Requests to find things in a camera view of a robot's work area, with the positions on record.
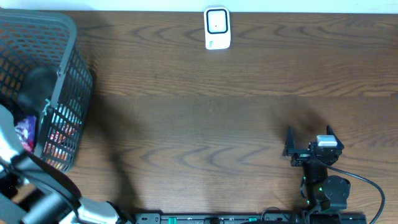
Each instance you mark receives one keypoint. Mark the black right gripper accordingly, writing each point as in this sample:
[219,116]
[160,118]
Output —
[301,156]

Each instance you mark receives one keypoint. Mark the purple snack packet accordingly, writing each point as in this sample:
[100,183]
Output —
[25,130]

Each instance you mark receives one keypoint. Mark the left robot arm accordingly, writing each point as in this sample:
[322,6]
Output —
[34,192]

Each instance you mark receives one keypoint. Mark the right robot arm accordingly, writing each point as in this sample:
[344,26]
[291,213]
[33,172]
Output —
[326,194]

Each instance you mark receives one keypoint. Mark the white barcode scanner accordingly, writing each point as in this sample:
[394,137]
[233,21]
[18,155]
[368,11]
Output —
[217,28]

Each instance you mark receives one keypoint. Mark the grey plastic mesh basket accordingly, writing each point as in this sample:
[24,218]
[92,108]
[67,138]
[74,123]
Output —
[38,46]

